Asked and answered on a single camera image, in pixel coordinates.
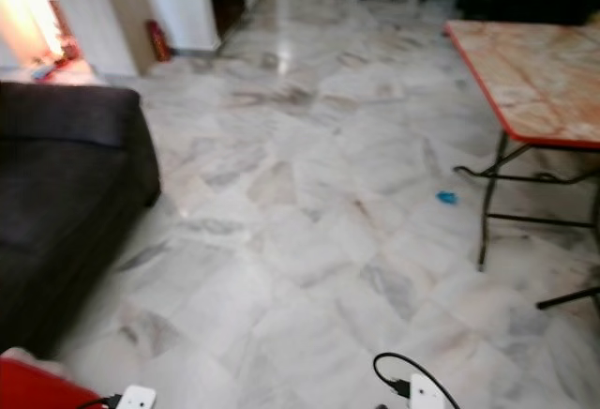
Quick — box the orange marble top folding table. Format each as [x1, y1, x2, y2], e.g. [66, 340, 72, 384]
[443, 19, 600, 272]

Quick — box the red pillow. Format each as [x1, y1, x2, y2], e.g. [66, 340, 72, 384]
[0, 356, 102, 409]

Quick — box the red fire extinguisher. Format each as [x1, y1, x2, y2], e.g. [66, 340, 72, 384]
[144, 19, 173, 64]

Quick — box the black metal leg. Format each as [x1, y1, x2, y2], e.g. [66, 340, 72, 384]
[535, 285, 600, 312]

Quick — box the red plate with blue pack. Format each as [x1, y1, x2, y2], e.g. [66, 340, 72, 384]
[26, 60, 83, 83]

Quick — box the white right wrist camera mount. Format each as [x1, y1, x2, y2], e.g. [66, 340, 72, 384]
[408, 372, 447, 409]

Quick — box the dark grey two-seat sofa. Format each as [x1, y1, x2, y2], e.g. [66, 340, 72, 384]
[0, 79, 162, 361]

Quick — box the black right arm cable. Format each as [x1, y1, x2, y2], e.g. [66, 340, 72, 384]
[372, 352, 462, 409]

